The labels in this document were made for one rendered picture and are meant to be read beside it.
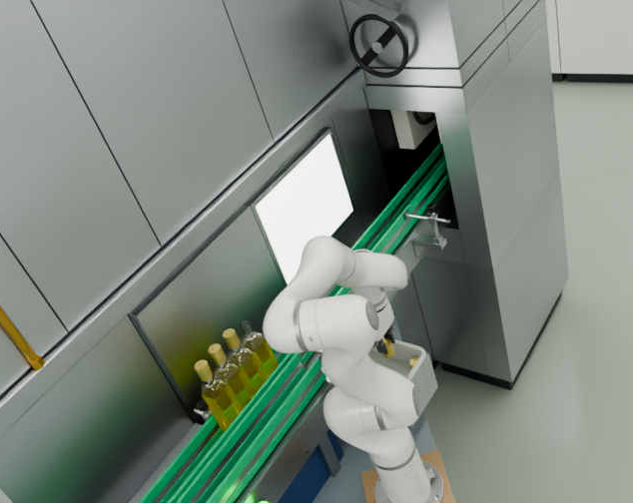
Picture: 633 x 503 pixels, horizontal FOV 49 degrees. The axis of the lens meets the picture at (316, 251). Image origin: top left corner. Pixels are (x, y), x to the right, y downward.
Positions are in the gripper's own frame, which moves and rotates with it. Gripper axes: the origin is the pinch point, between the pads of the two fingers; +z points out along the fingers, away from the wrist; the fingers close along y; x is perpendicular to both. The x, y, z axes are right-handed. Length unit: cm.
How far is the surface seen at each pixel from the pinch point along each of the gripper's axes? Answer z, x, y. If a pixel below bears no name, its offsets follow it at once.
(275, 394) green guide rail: 0.8, -20.8, 27.0
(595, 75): 109, -54, -353
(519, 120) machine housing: -5, -3, -110
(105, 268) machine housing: -53, -42, 40
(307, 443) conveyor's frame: 13.1, -11.2, 31.0
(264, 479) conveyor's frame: 6.7, -11.4, 47.7
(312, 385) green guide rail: 2.1, -13.3, 19.7
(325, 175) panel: -25, -39, -40
